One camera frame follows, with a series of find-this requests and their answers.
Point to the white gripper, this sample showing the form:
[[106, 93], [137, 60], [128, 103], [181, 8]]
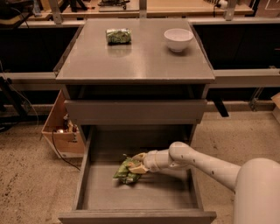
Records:
[[150, 162]]

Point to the green jalapeno chip bag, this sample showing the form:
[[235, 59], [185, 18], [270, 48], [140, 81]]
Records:
[[124, 174]]

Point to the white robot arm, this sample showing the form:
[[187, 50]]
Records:
[[256, 184]]

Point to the open grey middle drawer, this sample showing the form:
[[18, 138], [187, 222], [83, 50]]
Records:
[[166, 197]]

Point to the closed grey top drawer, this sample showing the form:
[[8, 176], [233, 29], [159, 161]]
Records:
[[135, 112]]

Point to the grey drawer cabinet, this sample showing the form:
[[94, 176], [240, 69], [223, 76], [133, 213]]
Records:
[[139, 92]]

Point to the green chip bag on counter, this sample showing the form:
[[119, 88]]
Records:
[[118, 36]]

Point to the wooden box with items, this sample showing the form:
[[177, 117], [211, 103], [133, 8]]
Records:
[[63, 137]]

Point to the white ceramic bowl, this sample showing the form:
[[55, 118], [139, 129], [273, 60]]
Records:
[[177, 39]]

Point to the wooden workbench in background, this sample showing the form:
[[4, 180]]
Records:
[[145, 9]]

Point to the grey metal rail frame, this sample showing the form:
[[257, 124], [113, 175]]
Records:
[[40, 78]]

